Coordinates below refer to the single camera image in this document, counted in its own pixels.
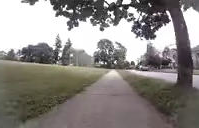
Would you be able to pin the grey concrete sidewalk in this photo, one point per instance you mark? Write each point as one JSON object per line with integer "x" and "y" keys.
{"x": 103, "y": 103}

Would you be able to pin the wide grass field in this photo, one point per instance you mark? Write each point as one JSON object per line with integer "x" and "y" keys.
{"x": 37, "y": 83}

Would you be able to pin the grey building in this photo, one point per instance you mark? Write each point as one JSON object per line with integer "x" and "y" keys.
{"x": 82, "y": 58}

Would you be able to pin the cluster of tall trees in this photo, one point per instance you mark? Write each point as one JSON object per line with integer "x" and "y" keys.
{"x": 107, "y": 53}

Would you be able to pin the row of dark trees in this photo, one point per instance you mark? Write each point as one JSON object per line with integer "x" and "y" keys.
{"x": 37, "y": 53}

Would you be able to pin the grass verge strip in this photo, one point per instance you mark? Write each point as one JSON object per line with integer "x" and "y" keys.
{"x": 153, "y": 91}

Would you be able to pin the white house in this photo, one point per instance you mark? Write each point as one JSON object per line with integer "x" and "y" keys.
{"x": 172, "y": 55}

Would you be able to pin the large dark leafy tree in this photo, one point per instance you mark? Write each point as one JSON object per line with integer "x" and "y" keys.
{"x": 183, "y": 50}

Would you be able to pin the pale car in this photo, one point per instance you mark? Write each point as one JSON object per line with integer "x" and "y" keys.
{"x": 144, "y": 68}

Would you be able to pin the group of trees by houses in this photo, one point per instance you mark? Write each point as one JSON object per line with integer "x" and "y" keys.
{"x": 152, "y": 58}

